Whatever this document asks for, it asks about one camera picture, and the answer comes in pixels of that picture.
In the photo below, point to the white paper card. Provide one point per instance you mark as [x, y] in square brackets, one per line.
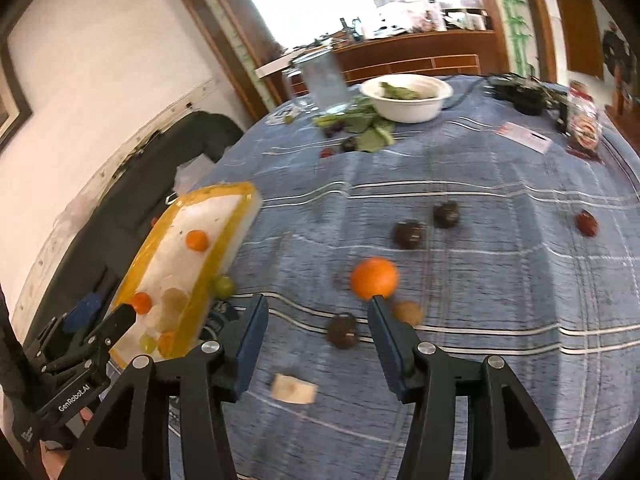
[524, 136]

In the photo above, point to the green leafy vegetable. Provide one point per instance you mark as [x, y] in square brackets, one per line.
[373, 132]

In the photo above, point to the white bowl with greens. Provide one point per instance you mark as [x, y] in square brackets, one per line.
[407, 98]

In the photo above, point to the clear snack jar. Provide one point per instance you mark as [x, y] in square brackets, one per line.
[583, 121]

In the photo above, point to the brown kiwi fruit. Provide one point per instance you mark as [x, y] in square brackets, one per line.
[409, 312]

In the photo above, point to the pale apple chunk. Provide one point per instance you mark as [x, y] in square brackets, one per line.
[173, 301]

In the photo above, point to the small pale chunk front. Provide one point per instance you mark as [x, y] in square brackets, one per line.
[291, 390]

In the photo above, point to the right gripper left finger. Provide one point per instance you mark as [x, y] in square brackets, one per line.
[127, 437]

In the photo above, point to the dark plum by greens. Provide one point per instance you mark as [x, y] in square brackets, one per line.
[349, 145]

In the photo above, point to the plastic bags on sofa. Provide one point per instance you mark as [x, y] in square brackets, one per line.
[189, 174]

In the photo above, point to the brown wooden door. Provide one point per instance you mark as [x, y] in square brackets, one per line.
[581, 37]

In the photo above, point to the blue plaid tablecloth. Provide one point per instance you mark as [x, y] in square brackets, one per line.
[514, 277]

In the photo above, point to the black charger with cables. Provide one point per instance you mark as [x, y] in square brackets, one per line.
[528, 95]

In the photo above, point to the red date on cloth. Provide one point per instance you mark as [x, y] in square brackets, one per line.
[586, 223]

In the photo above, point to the dark passion fruit back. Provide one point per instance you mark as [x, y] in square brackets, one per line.
[446, 215]

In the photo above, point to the dark plum under leaf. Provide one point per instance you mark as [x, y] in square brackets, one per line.
[332, 129]

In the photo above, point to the black sofa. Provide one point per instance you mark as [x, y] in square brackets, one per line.
[101, 253]

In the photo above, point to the dark jacket on newel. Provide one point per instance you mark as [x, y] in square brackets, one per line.
[615, 52]

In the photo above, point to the wooden sideboard counter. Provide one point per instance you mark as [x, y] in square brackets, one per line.
[457, 52]

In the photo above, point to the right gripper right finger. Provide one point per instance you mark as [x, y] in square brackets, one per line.
[507, 436]

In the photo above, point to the large orange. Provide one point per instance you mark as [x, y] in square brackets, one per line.
[197, 240]

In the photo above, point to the dark passion fruit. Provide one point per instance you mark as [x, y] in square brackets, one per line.
[446, 215]
[342, 331]
[407, 234]

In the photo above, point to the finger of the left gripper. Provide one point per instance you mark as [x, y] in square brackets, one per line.
[82, 315]
[102, 338]

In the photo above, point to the small orange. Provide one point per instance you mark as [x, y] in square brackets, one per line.
[165, 344]

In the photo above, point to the dark passion fruit front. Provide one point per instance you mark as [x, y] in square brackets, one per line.
[342, 331]

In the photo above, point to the yellow-rimmed white foam tray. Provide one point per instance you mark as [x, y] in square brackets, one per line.
[225, 212]

